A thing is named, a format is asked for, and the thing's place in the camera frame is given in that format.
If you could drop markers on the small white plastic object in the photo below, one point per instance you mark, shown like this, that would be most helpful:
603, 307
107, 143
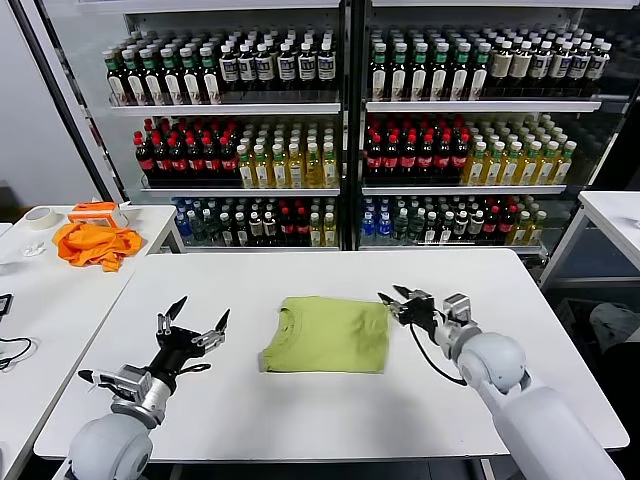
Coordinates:
34, 249

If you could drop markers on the white cap dark drink bottle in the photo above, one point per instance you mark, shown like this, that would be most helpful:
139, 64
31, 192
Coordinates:
241, 232
445, 231
430, 231
226, 232

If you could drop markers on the green tinted water bottle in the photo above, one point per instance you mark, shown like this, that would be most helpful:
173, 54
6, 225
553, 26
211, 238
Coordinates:
415, 229
400, 229
199, 231
212, 232

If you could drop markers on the white cap navy label bottle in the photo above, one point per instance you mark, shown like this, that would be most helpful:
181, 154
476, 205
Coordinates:
577, 69
286, 69
539, 67
229, 70
265, 69
596, 69
306, 67
326, 67
558, 67
247, 69

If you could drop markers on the orange white carton box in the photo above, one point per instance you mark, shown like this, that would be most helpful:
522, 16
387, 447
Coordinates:
92, 218

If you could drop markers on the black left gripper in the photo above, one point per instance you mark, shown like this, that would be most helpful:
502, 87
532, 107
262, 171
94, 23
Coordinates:
175, 350

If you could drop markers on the white table grey frame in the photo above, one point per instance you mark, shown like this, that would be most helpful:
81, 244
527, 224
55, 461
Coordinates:
610, 210

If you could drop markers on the black flat device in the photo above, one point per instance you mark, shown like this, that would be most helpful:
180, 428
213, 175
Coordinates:
5, 305

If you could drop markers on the blue water bottle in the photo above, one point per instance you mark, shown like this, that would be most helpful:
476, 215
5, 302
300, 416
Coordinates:
367, 227
384, 227
183, 227

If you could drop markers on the lime green t-shirt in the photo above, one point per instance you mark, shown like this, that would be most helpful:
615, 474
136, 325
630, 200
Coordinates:
335, 340

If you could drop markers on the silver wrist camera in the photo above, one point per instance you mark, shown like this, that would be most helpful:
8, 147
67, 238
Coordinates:
125, 382
456, 309

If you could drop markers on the orange crumpled cloth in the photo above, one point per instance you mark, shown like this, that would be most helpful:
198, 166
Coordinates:
95, 245

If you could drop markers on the grey plastic bag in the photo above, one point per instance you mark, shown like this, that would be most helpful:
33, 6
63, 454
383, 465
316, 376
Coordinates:
612, 325

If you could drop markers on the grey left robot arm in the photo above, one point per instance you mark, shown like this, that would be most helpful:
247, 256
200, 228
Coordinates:
110, 445

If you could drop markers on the white side table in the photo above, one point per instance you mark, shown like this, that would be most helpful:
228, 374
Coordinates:
150, 225

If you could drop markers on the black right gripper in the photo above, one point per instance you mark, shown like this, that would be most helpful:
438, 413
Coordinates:
422, 315

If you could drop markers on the black framed glass door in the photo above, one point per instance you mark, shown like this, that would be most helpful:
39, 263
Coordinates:
67, 100

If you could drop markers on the green cap dark tea bottle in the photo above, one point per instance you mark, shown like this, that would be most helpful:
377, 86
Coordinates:
438, 80
153, 85
210, 85
398, 80
458, 80
478, 80
418, 80
172, 85
117, 85
378, 80
135, 85
191, 85

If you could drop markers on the white cap beige label bottle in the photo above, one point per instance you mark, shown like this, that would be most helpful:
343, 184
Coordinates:
519, 67
499, 67

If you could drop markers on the yellow juice bottle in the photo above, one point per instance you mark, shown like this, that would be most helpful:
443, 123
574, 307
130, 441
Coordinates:
315, 232
246, 172
329, 232
279, 172
510, 170
545, 170
492, 170
295, 172
562, 170
313, 172
474, 170
521, 231
330, 172
536, 231
528, 170
262, 172

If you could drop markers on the white label dark bottle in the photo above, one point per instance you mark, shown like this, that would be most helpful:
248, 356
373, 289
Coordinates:
475, 227
256, 230
460, 227
270, 230

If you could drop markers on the beige masking tape roll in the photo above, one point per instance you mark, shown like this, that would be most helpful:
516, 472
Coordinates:
40, 226

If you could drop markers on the red cap cola bottle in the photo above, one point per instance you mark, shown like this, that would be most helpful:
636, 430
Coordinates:
162, 164
390, 161
301, 230
490, 227
179, 164
229, 164
285, 230
441, 161
145, 164
506, 227
407, 161
373, 161
424, 161
458, 161
195, 164
212, 164

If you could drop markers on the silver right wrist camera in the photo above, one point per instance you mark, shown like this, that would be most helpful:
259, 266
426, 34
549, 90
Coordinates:
456, 309

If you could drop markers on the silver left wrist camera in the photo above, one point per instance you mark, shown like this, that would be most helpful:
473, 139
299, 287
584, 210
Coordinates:
125, 382

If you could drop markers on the drinks cabinet with shelves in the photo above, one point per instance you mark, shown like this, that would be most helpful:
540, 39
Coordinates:
225, 110
480, 106

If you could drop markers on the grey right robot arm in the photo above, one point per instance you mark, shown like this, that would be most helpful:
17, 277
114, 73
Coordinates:
500, 360

